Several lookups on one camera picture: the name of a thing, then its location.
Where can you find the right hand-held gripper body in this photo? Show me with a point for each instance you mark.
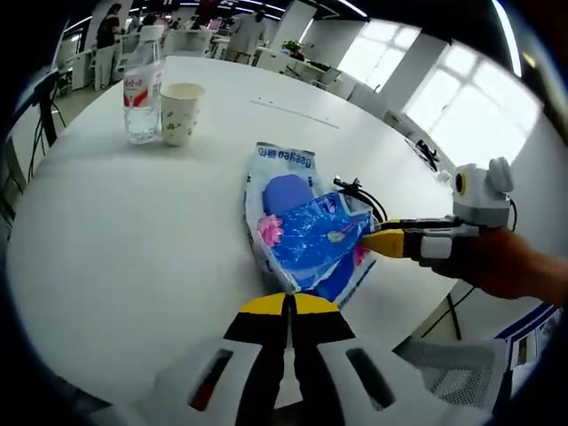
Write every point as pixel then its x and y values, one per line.
pixel 481 199

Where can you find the black tripod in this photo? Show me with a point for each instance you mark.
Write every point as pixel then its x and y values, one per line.
pixel 44 102

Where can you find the white paper cup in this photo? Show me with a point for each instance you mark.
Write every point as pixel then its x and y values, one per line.
pixel 177 120

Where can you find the large bright window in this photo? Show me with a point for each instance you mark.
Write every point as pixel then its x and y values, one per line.
pixel 466 102

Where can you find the person's right hand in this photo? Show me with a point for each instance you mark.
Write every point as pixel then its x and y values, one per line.
pixel 510 266

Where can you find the potted green plant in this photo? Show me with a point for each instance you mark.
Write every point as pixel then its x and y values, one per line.
pixel 293 46

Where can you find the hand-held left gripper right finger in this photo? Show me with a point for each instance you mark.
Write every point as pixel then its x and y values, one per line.
pixel 319 377

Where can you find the white table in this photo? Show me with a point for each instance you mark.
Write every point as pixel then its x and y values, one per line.
pixel 133 222

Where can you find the white mesh chair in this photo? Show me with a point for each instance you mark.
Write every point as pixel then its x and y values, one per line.
pixel 457 373

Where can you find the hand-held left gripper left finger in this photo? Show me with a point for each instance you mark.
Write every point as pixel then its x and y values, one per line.
pixel 262 377

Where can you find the light blue wipes packet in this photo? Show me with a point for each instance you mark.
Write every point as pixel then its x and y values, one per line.
pixel 284 164

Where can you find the clear water bottle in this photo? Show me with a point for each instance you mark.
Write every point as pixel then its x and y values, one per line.
pixel 142 89

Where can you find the blue flowered tissue packet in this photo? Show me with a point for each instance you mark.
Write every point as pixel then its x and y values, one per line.
pixel 310 239

